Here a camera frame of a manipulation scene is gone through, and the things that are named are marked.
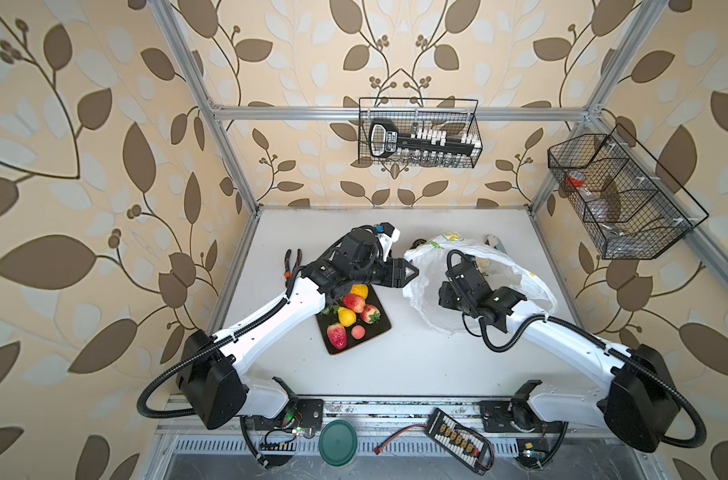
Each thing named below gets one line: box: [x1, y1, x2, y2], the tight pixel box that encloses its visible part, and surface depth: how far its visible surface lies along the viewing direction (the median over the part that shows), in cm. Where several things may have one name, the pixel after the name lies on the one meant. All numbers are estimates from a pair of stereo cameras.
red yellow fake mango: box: [343, 294, 366, 313], surface depth 88 cm
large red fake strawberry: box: [327, 323, 347, 350], surface depth 86 cm
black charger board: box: [374, 407, 496, 476], surface depth 72 cm
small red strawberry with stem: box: [361, 304, 381, 324], surface depth 89 cm
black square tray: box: [316, 284, 392, 355], surface depth 90 cm
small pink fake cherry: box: [351, 325, 366, 340], surface depth 87 cm
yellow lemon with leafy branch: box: [322, 304, 357, 327], surface depth 89 cm
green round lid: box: [318, 419, 358, 467], surface depth 63 cm
